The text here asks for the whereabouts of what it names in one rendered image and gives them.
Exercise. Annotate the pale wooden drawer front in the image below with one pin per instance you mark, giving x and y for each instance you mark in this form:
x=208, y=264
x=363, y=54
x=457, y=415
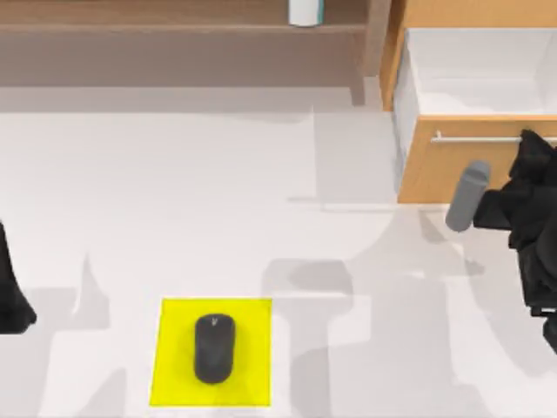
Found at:
x=452, y=174

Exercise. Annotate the pulled-out drawer grey inside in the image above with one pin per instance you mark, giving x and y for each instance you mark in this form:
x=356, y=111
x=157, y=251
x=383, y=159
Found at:
x=478, y=69

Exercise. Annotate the pale wooden cupboard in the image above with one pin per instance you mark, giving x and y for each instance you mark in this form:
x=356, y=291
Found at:
x=435, y=13

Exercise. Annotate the white cup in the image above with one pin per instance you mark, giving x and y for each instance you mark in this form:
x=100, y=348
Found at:
x=304, y=12

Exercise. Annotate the black computer mouse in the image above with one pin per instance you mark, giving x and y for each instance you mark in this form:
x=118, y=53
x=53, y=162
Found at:
x=214, y=348

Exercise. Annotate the brown wooden open shelf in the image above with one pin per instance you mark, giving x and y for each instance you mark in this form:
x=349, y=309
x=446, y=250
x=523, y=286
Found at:
x=174, y=52

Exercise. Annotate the flat yellow square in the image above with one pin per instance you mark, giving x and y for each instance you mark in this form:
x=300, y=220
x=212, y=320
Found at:
x=174, y=370

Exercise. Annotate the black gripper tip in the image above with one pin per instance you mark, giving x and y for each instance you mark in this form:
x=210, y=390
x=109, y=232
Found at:
x=11, y=287

